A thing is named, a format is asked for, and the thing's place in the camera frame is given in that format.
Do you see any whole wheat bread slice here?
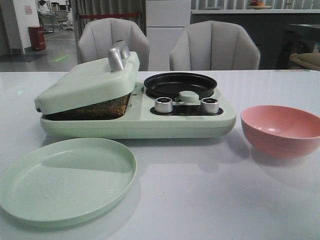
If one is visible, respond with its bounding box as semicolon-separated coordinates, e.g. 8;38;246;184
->
42;93;131;121

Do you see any pink plastic bowl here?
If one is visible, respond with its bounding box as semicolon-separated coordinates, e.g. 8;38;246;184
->
240;105;320;159

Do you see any mint green breakfast maker base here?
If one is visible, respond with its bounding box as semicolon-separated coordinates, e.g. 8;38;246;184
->
40;82;237;139

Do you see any left silver control knob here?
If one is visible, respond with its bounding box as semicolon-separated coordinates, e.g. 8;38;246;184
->
154;97;173;114

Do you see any silver control knob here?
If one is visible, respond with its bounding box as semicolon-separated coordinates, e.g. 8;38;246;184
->
200;97;219;115
154;97;173;114

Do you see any black round frying pan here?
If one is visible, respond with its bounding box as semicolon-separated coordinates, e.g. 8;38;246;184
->
143;72;217;99

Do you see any right silver control knob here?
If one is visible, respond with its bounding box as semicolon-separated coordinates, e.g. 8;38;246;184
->
200;97;219;115

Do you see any right beige armchair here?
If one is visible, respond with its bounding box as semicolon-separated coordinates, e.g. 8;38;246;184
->
169;20;261;71

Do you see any beige armchair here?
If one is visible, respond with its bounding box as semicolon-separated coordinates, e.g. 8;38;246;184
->
169;20;261;71
78;18;150;71

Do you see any white refrigerator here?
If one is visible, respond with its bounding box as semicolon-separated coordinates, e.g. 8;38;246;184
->
146;0;191;71

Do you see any left beige armchair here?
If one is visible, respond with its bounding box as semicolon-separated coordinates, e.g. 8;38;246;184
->
78;18;150;71

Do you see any mint green round plate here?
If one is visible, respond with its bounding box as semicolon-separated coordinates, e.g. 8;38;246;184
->
0;138;137;228

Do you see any red barrier belt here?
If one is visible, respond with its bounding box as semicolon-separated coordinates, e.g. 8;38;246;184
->
76;12;140;19

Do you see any grey curtain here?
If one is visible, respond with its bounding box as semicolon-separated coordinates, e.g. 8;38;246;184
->
70;0;147;38

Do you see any dark kitchen counter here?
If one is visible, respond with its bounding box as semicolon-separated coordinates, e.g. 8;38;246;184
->
190;9;320;70

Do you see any red trash bin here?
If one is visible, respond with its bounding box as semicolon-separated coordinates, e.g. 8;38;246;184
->
28;26;46;51

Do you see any fruit plate on counter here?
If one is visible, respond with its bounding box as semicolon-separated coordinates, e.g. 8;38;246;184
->
247;0;272;10

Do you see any mint green pan handle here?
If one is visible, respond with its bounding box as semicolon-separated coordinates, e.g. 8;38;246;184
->
174;90;199;103

